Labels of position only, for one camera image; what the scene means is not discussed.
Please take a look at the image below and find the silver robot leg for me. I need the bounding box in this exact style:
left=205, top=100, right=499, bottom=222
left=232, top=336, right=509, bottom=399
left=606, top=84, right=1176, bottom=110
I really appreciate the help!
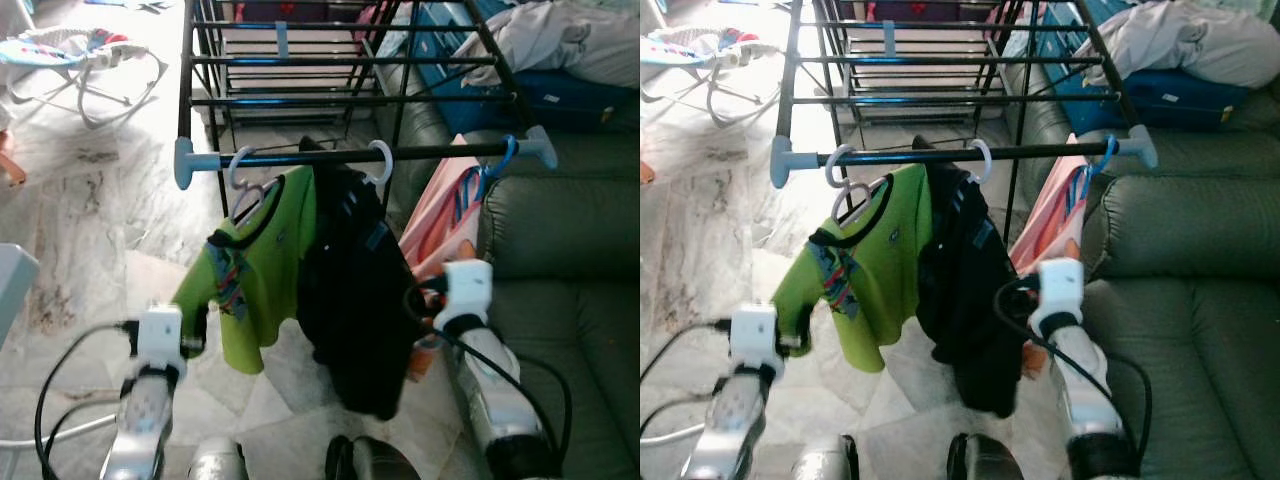
left=325, top=435, right=421, bottom=480
left=188, top=437, right=249, bottom=480
left=790, top=435, right=861, bottom=480
left=945, top=432, right=1041, bottom=480

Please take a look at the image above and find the pink garment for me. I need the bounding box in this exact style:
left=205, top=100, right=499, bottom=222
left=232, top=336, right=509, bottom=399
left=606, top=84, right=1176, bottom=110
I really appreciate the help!
left=400, top=158, right=483, bottom=383
left=1008, top=150, right=1091, bottom=381

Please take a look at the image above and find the silver left robot leg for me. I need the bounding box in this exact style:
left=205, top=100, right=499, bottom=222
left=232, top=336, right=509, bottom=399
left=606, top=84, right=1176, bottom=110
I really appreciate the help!
left=188, top=437, right=249, bottom=480
left=790, top=435, right=861, bottom=480

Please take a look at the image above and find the black shirt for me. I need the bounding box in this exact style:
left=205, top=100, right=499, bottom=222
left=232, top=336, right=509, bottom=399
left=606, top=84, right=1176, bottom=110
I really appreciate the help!
left=912, top=135, right=1036, bottom=419
left=297, top=138, right=423, bottom=419

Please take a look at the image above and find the green shirt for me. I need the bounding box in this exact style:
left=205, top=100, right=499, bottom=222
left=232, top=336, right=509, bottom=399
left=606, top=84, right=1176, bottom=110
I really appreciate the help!
left=172, top=165, right=319, bottom=376
left=795, top=163, right=936, bottom=373

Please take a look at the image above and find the silver right robot leg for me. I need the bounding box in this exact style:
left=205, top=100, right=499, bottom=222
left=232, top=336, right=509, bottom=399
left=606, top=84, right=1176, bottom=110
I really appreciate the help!
left=945, top=432, right=1041, bottom=480
left=325, top=435, right=421, bottom=480

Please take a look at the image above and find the blue plastic hanger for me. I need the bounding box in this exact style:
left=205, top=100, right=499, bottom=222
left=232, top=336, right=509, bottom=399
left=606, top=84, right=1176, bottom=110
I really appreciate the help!
left=1075, top=133, right=1119, bottom=201
left=470, top=135, right=519, bottom=201

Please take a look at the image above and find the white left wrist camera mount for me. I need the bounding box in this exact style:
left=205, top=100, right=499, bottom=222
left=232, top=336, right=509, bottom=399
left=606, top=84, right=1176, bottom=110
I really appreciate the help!
left=729, top=303, right=785, bottom=379
left=133, top=305, right=187, bottom=373

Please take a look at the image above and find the pale grey cloth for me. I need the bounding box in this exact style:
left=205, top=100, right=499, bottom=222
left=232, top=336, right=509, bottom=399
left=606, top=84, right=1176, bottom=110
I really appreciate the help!
left=1080, top=0, right=1280, bottom=91
left=455, top=0, right=641, bottom=91

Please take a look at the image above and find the white plastic hanger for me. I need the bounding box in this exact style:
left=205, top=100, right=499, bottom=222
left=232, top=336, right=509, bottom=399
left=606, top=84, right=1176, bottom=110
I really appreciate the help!
left=228, top=147, right=269, bottom=223
left=366, top=140, right=395, bottom=187
left=825, top=145, right=871, bottom=223
left=965, top=138, right=993, bottom=186

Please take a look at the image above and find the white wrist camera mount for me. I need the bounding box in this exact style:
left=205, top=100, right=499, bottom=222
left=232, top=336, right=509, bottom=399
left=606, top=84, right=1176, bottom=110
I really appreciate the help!
left=1035, top=258, right=1087, bottom=336
left=133, top=305, right=187, bottom=373
left=729, top=303, right=785, bottom=379
left=437, top=260, right=495, bottom=331

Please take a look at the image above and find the baby bouncer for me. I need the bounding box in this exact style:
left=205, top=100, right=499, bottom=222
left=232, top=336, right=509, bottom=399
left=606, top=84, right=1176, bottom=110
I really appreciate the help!
left=0, top=28, right=169, bottom=131
left=640, top=28, right=771, bottom=126

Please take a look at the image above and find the blue bag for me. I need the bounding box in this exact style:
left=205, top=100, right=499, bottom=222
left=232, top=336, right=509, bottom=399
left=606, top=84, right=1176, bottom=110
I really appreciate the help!
left=385, top=0, right=613, bottom=136
left=1005, top=0, right=1251, bottom=136

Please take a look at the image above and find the grey green leather sofa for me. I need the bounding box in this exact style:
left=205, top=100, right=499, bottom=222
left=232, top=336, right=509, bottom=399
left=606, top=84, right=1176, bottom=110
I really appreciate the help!
left=375, top=60, right=641, bottom=480
left=1000, top=60, right=1280, bottom=480

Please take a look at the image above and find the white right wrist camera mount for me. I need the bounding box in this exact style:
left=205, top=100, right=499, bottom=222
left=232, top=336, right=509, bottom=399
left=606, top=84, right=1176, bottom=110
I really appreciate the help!
left=437, top=260, right=495, bottom=331
left=1035, top=258, right=1087, bottom=336

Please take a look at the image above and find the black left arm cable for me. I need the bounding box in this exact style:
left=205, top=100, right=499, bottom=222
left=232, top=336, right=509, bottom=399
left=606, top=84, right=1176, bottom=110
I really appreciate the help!
left=35, top=320, right=141, bottom=480
left=640, top=318, right=733, bottom=446

